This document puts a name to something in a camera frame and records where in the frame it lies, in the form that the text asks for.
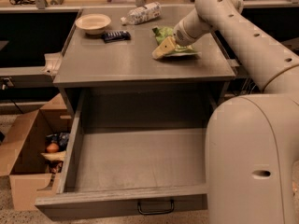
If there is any green jalapeno chip bag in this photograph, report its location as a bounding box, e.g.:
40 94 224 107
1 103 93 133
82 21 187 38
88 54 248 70
152 26 197 60

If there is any brown cardboard box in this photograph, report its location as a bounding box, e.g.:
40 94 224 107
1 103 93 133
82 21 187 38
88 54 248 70
0 94 72 211

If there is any white ceramic bowl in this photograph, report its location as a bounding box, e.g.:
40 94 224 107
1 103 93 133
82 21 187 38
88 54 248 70
75 14 111 35

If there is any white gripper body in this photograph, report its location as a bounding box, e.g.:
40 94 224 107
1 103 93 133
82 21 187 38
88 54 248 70
173 8 213 47

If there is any dark blue snack package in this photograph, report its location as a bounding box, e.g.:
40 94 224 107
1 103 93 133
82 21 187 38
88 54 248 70
101 31 131 43

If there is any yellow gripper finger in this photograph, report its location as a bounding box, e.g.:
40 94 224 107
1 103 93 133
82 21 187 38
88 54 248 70
152 36 176 60

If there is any clear plastic water bottle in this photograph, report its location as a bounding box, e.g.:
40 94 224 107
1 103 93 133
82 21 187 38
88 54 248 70
121 2 162 25

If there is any orange fruit in box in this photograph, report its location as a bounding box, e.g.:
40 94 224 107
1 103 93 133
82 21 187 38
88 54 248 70
46 143 59 153

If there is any yellow item in box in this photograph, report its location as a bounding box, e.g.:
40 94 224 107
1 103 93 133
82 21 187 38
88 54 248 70
42 151 66 161

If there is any blue snack bag in box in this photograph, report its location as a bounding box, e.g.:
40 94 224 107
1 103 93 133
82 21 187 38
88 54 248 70
46 132 70 150

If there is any open grey top drawer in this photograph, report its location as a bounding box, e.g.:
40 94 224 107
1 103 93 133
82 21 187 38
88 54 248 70
36 90 209 221

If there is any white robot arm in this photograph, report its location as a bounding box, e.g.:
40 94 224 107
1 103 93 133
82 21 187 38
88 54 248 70
152 0 299 224

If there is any black drawer handle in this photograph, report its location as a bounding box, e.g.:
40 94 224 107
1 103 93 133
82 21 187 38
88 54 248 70
137 200 175 216

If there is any grey cabinet with top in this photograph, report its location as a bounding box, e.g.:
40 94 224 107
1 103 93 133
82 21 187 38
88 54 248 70
53 5 237 117

